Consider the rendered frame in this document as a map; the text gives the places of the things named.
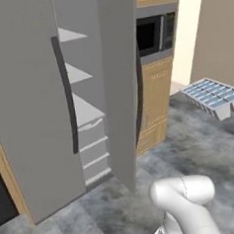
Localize wide grey fridge door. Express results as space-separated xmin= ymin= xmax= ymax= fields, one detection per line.
xmin=0 ymin=0 xmax=90 ymax=228

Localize long dark curved door handle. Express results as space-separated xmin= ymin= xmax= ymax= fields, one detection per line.
xmin=50 ymin=34 xmax=81 ymax=157
xmin=127 ymin=43 xmax=149 ymax=149

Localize grey fridge drawer stack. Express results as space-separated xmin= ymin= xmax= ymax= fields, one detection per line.
xmin=76 ymin=116 xmax=114 ymax=188

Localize grey fridge shelf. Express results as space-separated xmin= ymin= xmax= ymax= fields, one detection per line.
xmin=65 ymin=60 xmax=94 ymax=86
xmin=56 ymin=24 xmax=89 ymax=43
xmin=72 ymin=90 xmax=107 ymax=128

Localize grey and black microwave oven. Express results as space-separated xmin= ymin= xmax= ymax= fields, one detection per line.
xmin=133 ymin=1 xmax=183 ymax=67

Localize black appliance front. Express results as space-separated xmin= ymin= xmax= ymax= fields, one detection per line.
xmin=0 ymin=158 xmax=21 ymax=228

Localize narrow grey fridge door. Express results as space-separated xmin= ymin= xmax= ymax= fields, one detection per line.
xmin=95 ymin=0 xmax=152 ymax=195

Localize grey fridge body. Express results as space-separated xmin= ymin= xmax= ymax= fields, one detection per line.
xmin=50 ymin=0 xmax=152 ymax=194

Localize light wood tall cupboard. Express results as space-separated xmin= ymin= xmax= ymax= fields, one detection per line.
xmin=128 ymin=54 xmax=182 ymax=157

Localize light wood side panel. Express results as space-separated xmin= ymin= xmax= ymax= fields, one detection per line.
xmin=0 ymin=117 xmax=36 ymax=228

